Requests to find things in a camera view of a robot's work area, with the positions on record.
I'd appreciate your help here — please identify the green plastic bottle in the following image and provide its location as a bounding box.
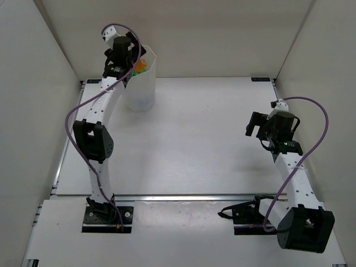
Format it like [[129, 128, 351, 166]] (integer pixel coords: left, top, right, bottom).
[[132, 71, 142, 76]]

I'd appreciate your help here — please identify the orange plastic bottle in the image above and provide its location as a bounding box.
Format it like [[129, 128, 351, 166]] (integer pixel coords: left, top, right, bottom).
[[134, 57, 147, 73]]

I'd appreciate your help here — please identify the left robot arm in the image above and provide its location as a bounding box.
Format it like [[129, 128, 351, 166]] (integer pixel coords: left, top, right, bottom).
[[73, 26, 145, 223]]

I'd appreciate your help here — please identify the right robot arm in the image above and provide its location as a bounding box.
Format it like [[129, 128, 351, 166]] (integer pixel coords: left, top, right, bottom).
[[246, 111, 335, 254]]

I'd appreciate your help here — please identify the white plastic bin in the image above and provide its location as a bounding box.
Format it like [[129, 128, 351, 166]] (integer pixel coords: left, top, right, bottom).
[[122, 46, 157, 112]]

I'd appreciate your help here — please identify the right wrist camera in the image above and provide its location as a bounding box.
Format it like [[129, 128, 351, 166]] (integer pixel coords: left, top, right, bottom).
[[267, 98, 289, 120]]

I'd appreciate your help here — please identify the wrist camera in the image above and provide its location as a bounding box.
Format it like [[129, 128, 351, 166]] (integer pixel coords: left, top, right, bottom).
[[267, 98, 289, 120], [102, 26, 121, 48]]

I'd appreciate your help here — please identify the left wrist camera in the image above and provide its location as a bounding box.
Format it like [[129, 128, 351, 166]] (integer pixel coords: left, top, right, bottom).
[[102, 26, 121, 48]]

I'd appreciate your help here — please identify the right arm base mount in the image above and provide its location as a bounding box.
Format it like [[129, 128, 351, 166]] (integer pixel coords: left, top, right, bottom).
[[218, 195, 277, 236]]

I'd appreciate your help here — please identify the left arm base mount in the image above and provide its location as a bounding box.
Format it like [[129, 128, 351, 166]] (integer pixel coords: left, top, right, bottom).
[[81, 197, 134, 234]]

